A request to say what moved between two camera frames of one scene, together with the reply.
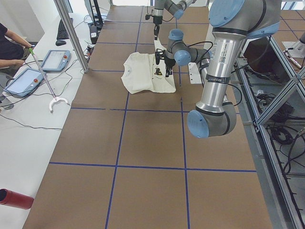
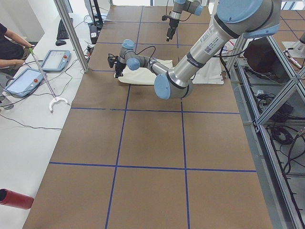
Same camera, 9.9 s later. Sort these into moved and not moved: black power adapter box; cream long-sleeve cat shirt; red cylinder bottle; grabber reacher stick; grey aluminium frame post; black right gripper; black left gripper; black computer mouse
Moved: black right gripper; cream long-sleeve cat shirt; black left gripper
Not moved: black computer mouse; grabber reacher stick; black power adapter box; red cylinder bottle; grey aluminium frame post
